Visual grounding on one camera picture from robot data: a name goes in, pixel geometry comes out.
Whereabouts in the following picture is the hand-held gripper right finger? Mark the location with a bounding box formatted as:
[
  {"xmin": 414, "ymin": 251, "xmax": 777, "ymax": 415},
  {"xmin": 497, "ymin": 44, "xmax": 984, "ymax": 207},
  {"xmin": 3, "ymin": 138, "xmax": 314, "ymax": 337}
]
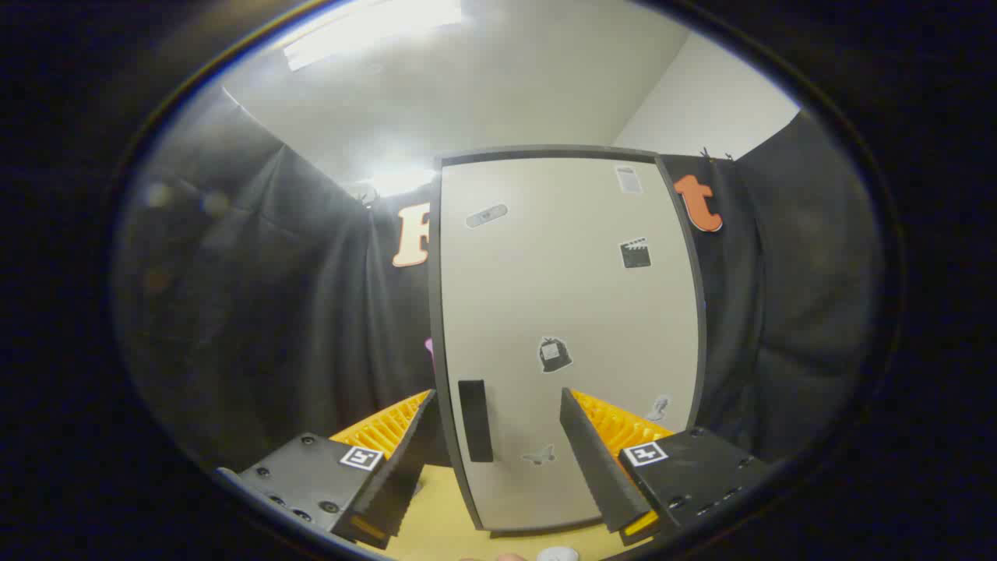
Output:
[{"xmin": 559, "ymin": 387, "xmax": 770, "ymax": 547}]

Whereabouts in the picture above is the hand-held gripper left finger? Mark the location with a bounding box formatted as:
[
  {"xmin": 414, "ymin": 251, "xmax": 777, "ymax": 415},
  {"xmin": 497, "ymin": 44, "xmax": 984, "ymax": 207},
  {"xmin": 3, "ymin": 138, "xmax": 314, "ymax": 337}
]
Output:
[{"xmin": 234, "ymin": 390, "xmax": 439, "ymax": 551}]

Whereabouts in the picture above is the black door handle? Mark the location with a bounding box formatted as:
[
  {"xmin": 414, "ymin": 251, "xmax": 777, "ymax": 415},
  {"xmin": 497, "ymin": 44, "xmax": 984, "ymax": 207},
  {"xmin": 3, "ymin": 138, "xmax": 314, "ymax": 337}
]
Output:
[{"xmin": 458, "ymin": 379, "xmax": 495, "ymax": 464}]

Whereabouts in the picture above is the white shoe cabinet door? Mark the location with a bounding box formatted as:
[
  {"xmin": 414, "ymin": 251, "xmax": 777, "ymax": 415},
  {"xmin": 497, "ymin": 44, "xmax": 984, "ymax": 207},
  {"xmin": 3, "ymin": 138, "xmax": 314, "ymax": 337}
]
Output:
[{"xmin": 439, "ymin": 158, "xmax": 699, "ymax": 532}]

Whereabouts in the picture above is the grey shoe cabinet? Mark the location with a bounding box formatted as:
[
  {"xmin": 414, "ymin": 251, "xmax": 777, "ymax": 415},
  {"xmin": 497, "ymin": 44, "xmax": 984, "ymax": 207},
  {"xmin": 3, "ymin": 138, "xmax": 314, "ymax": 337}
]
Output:
[{"xmin": 428, "ymin": 145, "xmax": 709, "ymax": 540}]

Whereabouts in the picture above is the black backdrop cloth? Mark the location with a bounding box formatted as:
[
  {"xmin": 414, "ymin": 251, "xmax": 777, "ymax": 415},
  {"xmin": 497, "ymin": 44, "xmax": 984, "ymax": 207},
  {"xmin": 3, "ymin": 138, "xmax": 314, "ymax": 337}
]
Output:
[{"xmin": 113, "ymin": 86, "xmax": 885, "ymax": 478}]

